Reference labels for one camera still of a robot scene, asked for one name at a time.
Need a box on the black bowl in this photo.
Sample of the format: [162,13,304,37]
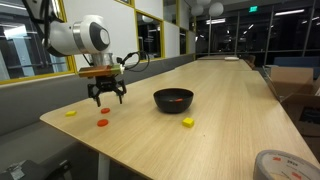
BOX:
[153,88,194,114]

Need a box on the grey duct tape roll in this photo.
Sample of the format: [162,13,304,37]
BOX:
[253,150,320,180]

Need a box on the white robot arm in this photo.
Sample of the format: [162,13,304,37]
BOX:
[22,0,126,107]

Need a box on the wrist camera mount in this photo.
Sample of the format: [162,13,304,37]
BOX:
[79,65,125,77]

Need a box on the flat yellow block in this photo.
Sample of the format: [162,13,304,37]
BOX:
[65,111,77,117]

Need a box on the cardboard box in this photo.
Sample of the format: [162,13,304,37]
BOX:
[263,65,320,137]

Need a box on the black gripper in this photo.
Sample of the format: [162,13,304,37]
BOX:
[87,76,127,107]

